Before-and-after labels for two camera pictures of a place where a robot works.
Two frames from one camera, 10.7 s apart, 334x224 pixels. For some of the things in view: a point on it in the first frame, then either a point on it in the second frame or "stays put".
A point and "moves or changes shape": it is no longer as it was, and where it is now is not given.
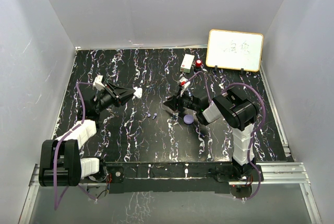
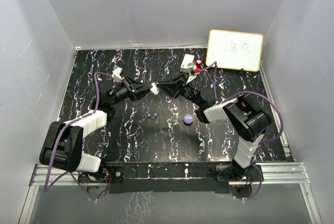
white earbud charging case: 138,92 moves or changes shape
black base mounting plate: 171,177 stays put
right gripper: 174,102 -> 170,87
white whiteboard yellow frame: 235,50 stays put
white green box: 187,63 stays put
